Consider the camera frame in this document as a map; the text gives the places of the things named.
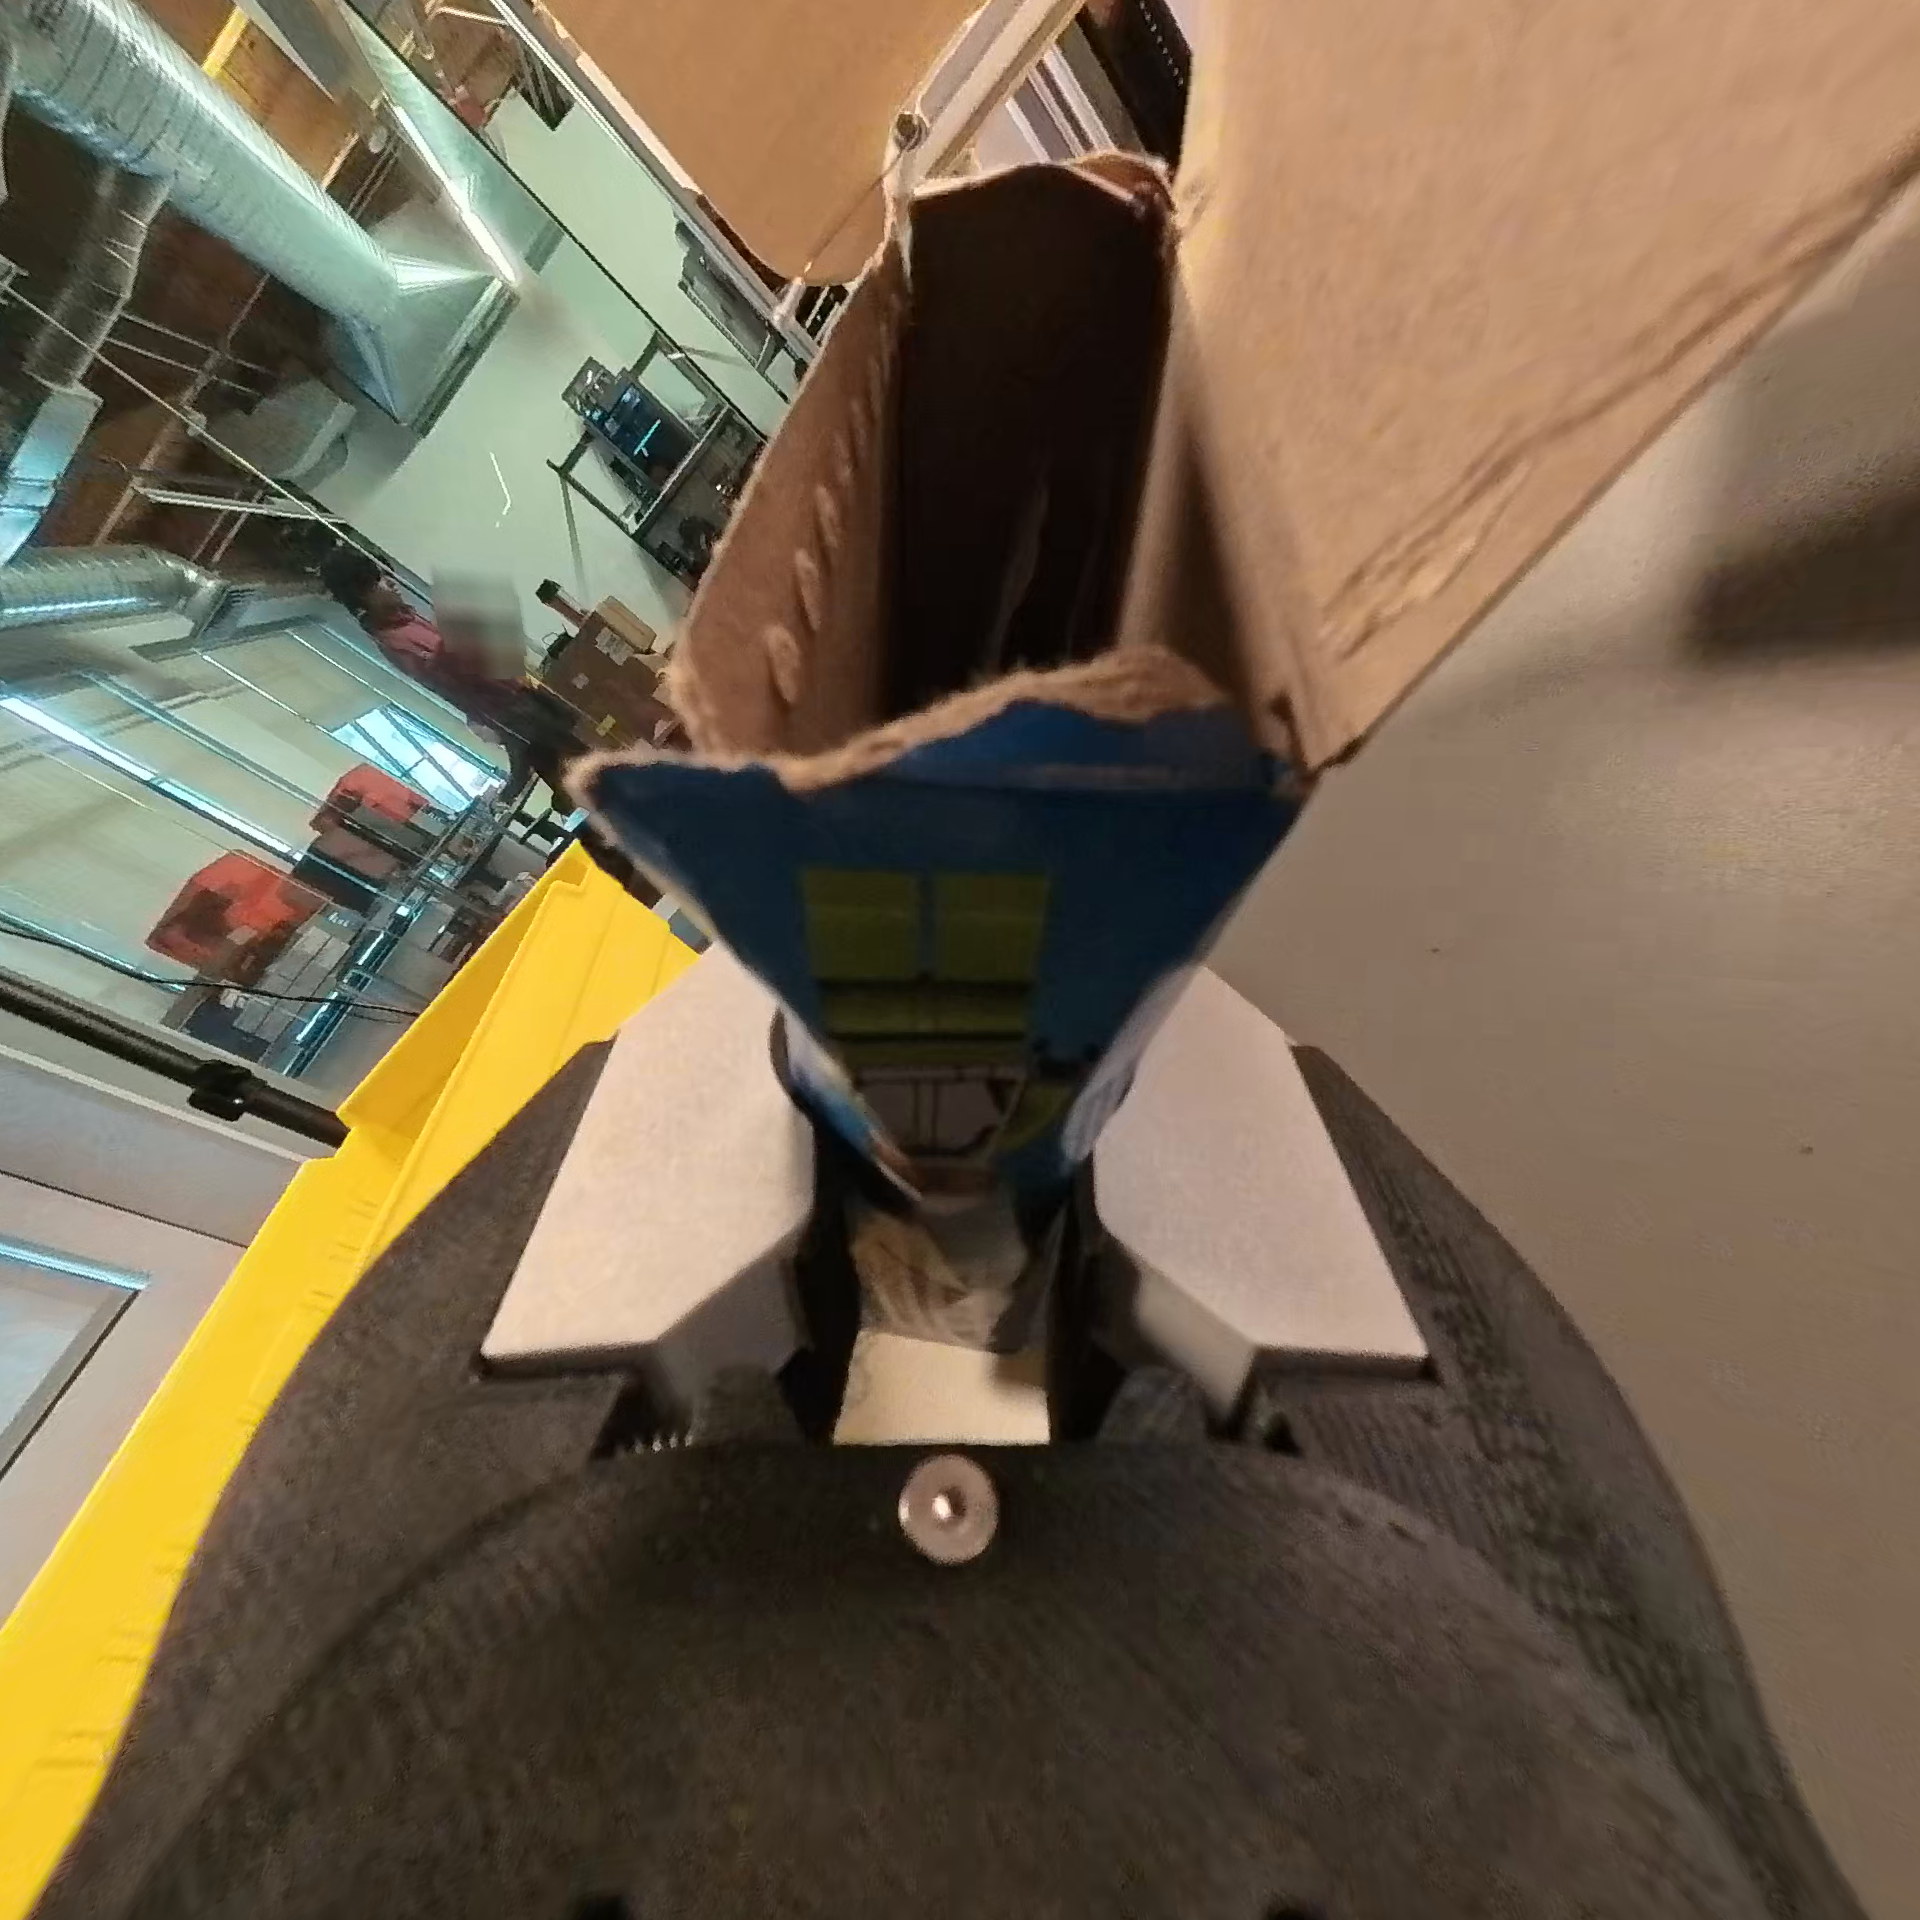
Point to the metal shelving rack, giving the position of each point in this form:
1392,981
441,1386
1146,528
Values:
658,451

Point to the yellow plastic bin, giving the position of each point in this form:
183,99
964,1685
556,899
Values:
224,1351

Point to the pile of cardboard boxes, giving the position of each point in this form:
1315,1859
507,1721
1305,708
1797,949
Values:
609,660

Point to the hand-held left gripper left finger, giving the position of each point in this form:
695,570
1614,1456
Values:
647,1199

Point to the blue lego box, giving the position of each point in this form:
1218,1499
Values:
973,842

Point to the black pole stand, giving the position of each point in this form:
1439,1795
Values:
224,1090

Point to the red storage crate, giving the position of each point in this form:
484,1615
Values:
224,913
375,802

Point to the small silver ventilation duct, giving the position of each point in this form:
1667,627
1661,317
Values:
104,585

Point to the large silver ventilation duct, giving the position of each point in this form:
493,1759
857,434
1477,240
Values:
193,134

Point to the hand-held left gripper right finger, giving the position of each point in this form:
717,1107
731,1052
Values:
1260,1199

